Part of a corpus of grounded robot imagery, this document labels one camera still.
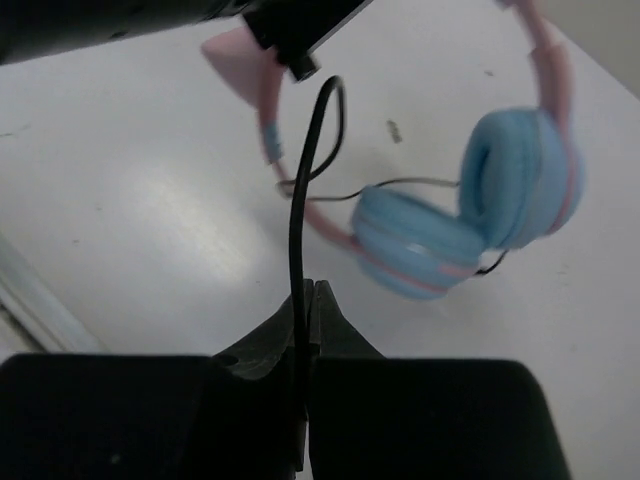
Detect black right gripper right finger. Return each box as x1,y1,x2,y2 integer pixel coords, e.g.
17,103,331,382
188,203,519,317
307,280,383,358

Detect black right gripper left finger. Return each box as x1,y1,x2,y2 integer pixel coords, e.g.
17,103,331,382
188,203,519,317
212,296,311,470

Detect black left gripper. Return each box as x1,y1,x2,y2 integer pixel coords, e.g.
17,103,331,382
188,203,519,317
1,0,260,65

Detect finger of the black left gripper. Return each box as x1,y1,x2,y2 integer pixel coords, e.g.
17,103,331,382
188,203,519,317
243,0,370,82

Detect thin black headphone cable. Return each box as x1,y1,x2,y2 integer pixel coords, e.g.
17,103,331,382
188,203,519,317
277,74,509,421

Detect pink and blue cat headphones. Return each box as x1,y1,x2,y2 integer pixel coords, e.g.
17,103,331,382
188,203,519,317
202,1,585,299

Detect aluminium rail front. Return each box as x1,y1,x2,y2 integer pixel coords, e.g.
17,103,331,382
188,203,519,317
1,236,107,354

